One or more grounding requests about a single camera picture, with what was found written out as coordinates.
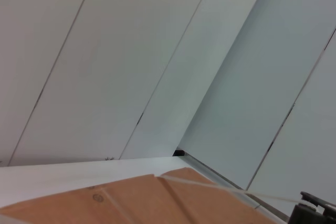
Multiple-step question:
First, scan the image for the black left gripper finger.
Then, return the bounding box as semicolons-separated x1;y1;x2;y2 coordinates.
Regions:
289;191;336;224

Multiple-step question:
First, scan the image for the brown cardboard box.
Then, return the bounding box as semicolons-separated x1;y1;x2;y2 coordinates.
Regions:
0;167;281;224

